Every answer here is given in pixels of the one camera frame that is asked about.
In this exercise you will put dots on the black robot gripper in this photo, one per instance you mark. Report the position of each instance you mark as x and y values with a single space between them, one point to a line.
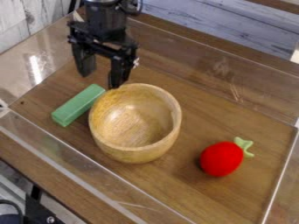
101 34

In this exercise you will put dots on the green rectangular block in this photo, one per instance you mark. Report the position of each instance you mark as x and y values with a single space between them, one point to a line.
78 105

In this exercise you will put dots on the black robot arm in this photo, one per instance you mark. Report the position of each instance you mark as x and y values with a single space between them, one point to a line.
102 36

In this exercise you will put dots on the brown wooden bowl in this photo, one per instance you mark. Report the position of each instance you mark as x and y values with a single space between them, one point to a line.
135 122

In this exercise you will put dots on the red felt strawberry toy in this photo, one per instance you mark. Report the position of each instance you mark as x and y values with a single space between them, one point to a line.
222 158

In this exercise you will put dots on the clear acrylic tray wall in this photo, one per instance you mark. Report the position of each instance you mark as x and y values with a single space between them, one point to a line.
193 145

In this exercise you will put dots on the black metal table bracket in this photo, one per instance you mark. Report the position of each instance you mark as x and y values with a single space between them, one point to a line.
36 213

